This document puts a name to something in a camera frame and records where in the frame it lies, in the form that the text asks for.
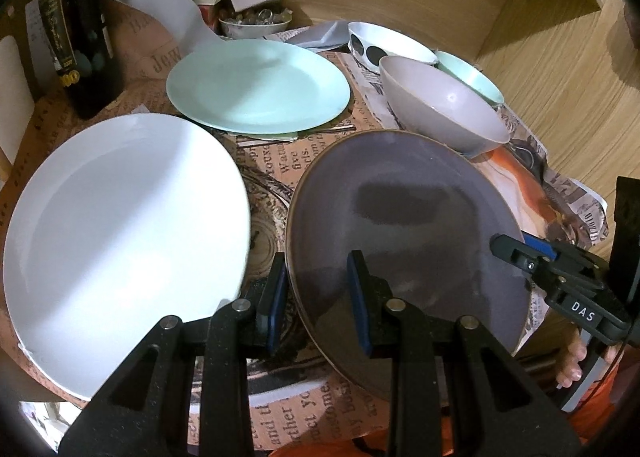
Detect person's right hand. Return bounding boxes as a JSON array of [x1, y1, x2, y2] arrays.
[[554, 329, 623, 390]]

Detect mint green plate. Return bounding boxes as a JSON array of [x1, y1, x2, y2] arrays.
[[166, 39, 352, 135]]

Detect white plate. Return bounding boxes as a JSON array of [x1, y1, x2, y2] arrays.
[[2, 113, 252, 400]]

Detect white panel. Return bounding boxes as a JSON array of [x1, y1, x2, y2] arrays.
[[0, 34, 36, 162]]

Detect small bowl of glass pebbles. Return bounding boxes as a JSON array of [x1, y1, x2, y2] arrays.
[[218, 7, 293, 40]]

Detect mint green bowl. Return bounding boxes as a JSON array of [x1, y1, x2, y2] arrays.
[[434, 51, 506, 108]]

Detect grey bowl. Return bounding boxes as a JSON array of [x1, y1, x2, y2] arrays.
[[378, 55, 511, 155]]

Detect folded white paper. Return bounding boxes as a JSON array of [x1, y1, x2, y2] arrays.
[[280, 21, 351, 52]]

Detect dark glass bottle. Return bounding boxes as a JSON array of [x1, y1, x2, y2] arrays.
[[40, 0, 123, 120]]

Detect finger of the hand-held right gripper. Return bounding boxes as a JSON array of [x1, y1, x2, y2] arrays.
[[490, 234, 540, 288], [522, 232, 568, 263]]

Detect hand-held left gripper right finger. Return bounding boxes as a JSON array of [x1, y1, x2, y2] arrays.
[[346, 250, 583, 457]]

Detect grey plate with brown rim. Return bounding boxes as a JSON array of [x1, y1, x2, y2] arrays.
[[286, 130, 532, 405]]

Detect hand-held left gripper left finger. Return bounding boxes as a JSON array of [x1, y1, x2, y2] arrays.
[[57, 252, 289, 457]]

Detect newspaper print table cover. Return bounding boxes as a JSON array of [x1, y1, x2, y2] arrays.
[[20, 2, 613, 457]]

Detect white bowl with black dots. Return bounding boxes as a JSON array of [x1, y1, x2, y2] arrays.
[[347, 22, 440, 70]]

